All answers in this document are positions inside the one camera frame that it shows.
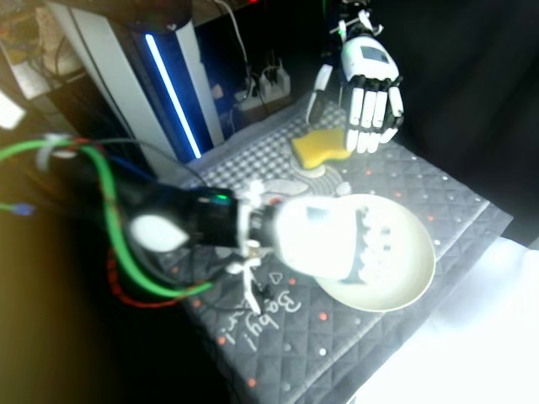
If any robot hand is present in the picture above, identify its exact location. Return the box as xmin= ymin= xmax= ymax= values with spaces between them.
xmin=306 ymin=35 xmax=405 ymax=155
xmin=271 ymin=195 xmax=408 ymax=286

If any yellow and green sponge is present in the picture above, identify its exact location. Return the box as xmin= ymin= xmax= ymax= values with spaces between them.
xmin=291 ymin=128 xmax=353 ymax=171

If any white power strip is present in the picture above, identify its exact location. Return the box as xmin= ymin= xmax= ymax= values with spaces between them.
xmin=238 ymin=62 xmax=293 ymax=112

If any cream round plate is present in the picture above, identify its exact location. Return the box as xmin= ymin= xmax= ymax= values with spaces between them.
xmin=313 ymin=193 xmax=437 ymax=313

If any grey quilt with bear print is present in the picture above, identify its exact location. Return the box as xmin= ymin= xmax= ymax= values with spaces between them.
xmin=149 ymin=90 xmax=515 ymax=404

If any black backdrop cloth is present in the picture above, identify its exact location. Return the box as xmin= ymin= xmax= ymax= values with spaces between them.
xmin=370 ymin=0 xmax=539 ymax=249

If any white column with blue light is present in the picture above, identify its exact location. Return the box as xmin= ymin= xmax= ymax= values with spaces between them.
xmin=45 ymin=0 xmax=225 ymax=163

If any white flat box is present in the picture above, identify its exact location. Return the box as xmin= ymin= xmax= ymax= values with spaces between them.
xmin=0 ymin=91 xmax=27 ymax=130

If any white cable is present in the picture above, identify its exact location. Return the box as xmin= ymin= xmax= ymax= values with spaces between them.
xmin=213 ymin=0 xmax=254 ymax=88

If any red cable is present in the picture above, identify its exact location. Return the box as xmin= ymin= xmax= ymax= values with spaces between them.
xmin=104 ymin=247 xmax=179 ymax=309

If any green cable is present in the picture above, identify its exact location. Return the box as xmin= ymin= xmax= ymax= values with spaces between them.
xmin=0 ymin=138 xmax=214 ymax=298

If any white cable tie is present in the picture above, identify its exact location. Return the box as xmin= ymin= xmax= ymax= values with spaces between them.
xmin=35 ymin=133 xmax=77 ymax=172

